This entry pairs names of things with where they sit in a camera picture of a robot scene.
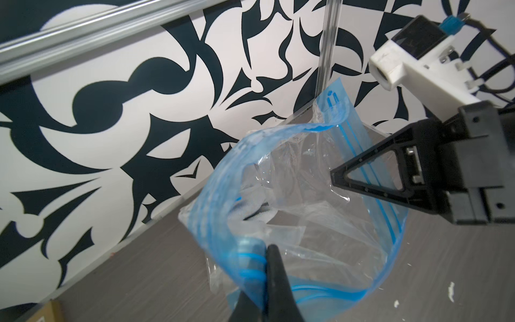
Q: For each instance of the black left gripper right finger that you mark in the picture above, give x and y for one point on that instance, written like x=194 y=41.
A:
x=280 y=302

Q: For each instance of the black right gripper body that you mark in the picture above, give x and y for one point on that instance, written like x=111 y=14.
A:
x=477 y=158

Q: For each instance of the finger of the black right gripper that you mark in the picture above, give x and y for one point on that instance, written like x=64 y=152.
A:
x=402 y=169

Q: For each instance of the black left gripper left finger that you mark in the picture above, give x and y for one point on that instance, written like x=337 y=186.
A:
x=246 y=311

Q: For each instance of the clear plastic vacuum bag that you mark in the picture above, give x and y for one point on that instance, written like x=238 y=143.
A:
x=274 y=188

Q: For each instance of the wooden picture frame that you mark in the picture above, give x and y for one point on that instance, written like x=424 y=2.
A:
x=50 y=312

